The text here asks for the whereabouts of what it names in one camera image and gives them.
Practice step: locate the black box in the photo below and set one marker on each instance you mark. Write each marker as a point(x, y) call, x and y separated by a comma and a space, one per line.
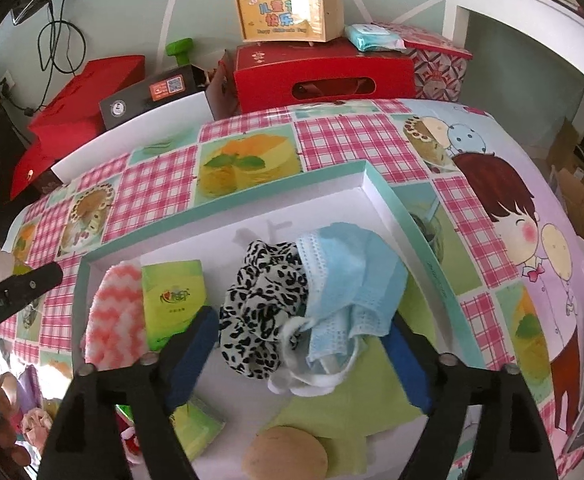
point(137, 102)

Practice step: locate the teal shallow box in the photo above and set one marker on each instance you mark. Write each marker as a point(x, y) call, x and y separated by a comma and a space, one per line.
point(272, 210)

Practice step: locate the pink chevron cloth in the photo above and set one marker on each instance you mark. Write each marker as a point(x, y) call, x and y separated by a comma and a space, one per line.
point(114, 315)

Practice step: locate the brown box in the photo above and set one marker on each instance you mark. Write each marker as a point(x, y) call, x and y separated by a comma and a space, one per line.
point(219, 85)

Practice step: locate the leopard print scrunchie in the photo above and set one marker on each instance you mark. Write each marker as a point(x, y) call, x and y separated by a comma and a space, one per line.
point(252, 310)

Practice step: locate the light green cloth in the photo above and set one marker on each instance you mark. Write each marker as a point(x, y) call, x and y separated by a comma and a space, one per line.
point(356, 400)

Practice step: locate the green tissue packet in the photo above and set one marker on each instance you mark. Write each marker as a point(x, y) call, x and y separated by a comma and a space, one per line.
point(197, 425)
point(172, 295)

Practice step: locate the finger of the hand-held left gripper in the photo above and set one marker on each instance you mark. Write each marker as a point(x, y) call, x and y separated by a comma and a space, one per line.
point(37, 280)

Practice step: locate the blue face mask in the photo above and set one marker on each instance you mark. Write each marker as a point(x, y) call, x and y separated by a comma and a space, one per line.
point(327, 300)
point(376, 280)

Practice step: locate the white shelf unit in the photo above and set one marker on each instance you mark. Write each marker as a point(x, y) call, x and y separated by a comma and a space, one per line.
point(511, 15)

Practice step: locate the blue wet wipes pack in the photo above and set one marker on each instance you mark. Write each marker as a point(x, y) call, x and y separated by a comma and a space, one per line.
point(374, 36)

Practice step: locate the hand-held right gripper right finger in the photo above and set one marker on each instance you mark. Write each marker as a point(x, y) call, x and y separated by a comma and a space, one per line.
point(409, 365)

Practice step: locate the white wall socket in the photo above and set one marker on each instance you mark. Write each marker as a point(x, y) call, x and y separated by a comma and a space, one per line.
point(4, 85)

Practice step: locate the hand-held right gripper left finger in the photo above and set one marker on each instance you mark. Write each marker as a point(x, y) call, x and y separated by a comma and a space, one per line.
point(194, 355)

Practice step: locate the red patterned tin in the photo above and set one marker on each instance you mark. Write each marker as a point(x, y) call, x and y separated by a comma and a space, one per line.
point(439, 72)

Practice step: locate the cardboard box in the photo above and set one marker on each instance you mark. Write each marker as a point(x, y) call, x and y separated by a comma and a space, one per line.
point(571, 195)

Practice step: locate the green dumbbell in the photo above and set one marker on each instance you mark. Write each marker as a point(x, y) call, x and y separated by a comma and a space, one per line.
point(178, 50)

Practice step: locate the beige round puff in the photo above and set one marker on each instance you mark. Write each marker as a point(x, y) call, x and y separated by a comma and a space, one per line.
point(284, 455)

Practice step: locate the white flat board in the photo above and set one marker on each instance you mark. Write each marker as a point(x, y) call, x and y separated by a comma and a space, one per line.
point(137, 132)

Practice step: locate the yellow carry box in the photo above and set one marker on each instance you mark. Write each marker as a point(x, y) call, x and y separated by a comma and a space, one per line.
point(282, 15)

